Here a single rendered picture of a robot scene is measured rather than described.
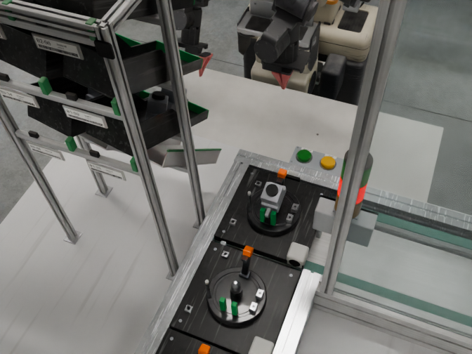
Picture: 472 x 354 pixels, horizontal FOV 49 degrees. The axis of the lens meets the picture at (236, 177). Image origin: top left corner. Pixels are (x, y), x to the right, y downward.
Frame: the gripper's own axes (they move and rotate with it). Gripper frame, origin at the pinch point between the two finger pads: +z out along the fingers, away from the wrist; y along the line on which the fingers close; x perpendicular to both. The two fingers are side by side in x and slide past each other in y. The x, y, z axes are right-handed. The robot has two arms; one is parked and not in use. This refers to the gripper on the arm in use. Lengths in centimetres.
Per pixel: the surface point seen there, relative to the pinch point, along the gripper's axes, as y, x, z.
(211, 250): -5.7, -35.7, 26.5
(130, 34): -150, 139, 121
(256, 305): 11, -47, 23
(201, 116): -15.6, -15.4, 1.6
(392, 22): 25, -37, -49
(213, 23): -103, 167, 121
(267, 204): 4.5, -23.0, 18.1
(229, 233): -3.5, -29.6, 26.4
